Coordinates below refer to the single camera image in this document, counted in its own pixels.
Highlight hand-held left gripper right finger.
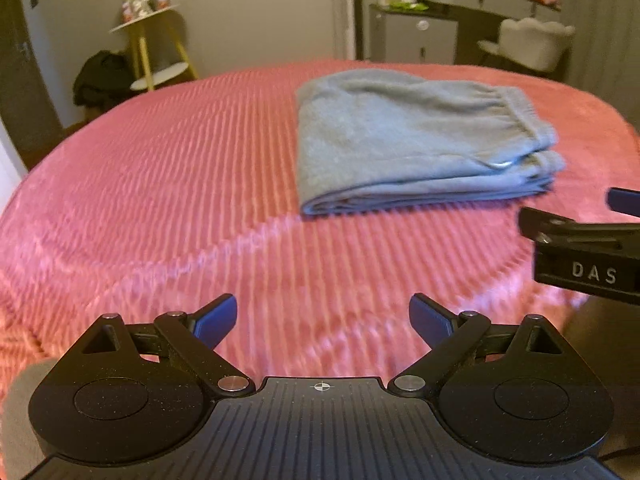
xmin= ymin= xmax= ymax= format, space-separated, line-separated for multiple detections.
xmin=392 ymin=293 xmax=571 ymax=397

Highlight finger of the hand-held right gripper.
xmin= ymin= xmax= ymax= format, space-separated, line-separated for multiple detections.
xmin=518 ymin=206 xmax=640 ymax=252
xmin=606 ymin=187 xmax=640 ymax=219

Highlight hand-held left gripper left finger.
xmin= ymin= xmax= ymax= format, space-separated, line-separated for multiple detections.
xmin=80 ymin=293 xmax=256 ymax=397

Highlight light blue pants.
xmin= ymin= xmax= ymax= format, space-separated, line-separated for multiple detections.
xmin=296 ymin=71 xmax=567 ymax=219

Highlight pink ribbed blanket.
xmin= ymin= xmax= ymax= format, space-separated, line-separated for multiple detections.
xmin=0 ymin=59 xmax=640 ymax=480

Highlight grey cabinet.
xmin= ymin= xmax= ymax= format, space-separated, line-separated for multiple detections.
xmin=369 ymin=4 xmax=459 ymax=65

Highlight black bag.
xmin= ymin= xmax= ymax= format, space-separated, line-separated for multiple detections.
xmin=72 ymin=50 xmax=137 ymax=109

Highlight yellow-legged side table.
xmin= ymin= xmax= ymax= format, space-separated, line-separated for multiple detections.
xmin=109 ymin=4 xmax=199 ymax=92

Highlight dark door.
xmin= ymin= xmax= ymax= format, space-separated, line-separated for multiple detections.
xmin=0 ymin=0 xmax=64 ymax=161

